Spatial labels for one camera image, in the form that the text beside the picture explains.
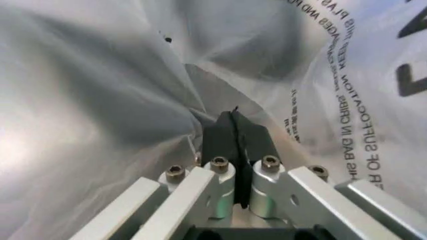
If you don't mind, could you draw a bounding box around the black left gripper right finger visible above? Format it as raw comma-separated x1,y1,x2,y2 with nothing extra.
232,109,427,240

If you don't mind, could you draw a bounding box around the clear printed plastic garbage bag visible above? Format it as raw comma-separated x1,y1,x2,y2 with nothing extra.
0,0,427,240

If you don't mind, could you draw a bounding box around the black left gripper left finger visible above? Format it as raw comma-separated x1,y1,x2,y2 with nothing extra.
68,111,240,240

